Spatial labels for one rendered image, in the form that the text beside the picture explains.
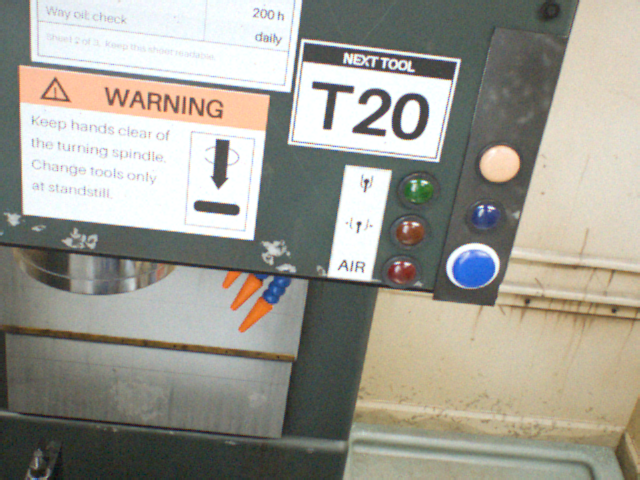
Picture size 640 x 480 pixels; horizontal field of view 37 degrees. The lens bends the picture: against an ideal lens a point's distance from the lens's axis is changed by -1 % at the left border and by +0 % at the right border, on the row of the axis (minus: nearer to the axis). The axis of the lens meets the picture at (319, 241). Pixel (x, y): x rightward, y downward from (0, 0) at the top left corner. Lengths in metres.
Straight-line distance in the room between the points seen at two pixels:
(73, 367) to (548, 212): 0.92
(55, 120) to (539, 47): 0.31
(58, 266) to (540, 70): 0.44
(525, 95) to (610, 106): 1.19
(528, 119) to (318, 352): 0.98
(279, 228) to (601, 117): 1.22
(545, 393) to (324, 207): 1.53
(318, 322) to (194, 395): 0.24
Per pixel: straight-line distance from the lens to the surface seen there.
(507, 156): 0.62
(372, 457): 2.09
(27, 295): 1.50
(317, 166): 0.62
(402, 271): 0.65
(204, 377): 1.55
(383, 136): 0.61
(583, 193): 1.86
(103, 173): 0.64
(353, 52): 0.59
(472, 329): 1.99
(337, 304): 1.49
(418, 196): 0.63
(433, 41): 0.59
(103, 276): 0.83
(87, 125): 0.62
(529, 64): 0.61
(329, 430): 1.65
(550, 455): 2.19
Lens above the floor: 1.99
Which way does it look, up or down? 30 degrees down
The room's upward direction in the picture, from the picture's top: 9 degrees clockwise
